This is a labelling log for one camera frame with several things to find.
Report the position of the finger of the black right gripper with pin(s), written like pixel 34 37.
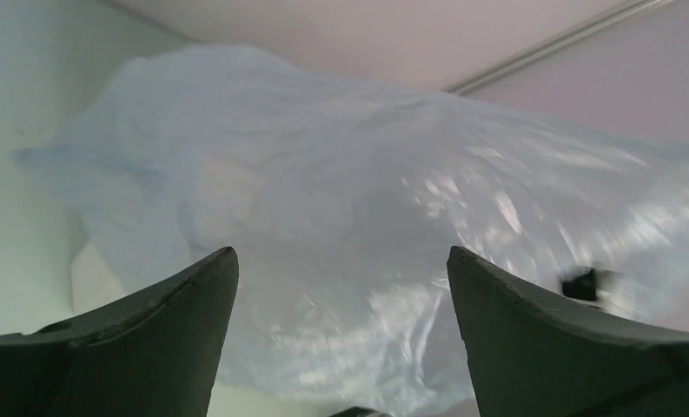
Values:
pixel 585 285

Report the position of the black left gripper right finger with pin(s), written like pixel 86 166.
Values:
pixel 531 352

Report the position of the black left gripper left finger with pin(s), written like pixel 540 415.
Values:
pixel 152 353

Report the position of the light blue plastic trash bag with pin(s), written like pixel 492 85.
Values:
pixel 342 199

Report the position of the right aluminium frame post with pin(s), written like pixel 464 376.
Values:
pixel 576 34

